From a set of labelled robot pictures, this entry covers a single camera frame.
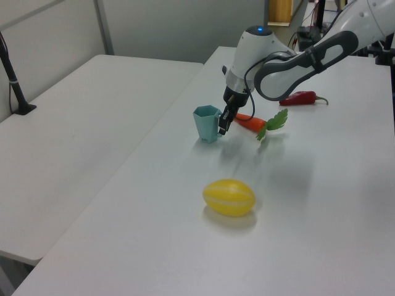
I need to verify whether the orange toy carrot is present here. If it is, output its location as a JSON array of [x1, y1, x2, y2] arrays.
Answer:
[[233, 108, 289, 142]]

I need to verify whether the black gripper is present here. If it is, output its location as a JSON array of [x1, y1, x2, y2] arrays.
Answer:
[[217, 86, 249, 137]]

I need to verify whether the teal faceted mug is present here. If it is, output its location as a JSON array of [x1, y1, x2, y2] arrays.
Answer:
[[193, 105, 223, 144]]

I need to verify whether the white side table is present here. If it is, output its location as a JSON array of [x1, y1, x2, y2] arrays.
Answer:
[[0, 54, 204, 266]]

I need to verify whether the light wooden panel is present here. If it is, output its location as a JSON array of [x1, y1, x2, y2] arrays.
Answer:
[[267, 0, 293, 26]]

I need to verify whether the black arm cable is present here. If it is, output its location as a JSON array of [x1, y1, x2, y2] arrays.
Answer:
[[243, 51, 297, 120]]

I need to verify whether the yellow striped toy melon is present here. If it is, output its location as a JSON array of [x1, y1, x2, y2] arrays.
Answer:
[[202, 178, 256, 217]]

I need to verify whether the black camera stand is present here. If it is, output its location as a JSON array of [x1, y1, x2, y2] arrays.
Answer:
[[374, 33, 395, 66]]

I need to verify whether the black camera pole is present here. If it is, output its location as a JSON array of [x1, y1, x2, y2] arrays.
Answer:
[[0, 30, 37, 117]]

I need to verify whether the red toy chili pepper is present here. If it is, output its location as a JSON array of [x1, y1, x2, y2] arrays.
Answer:
[[279, 91, 330, 107]]

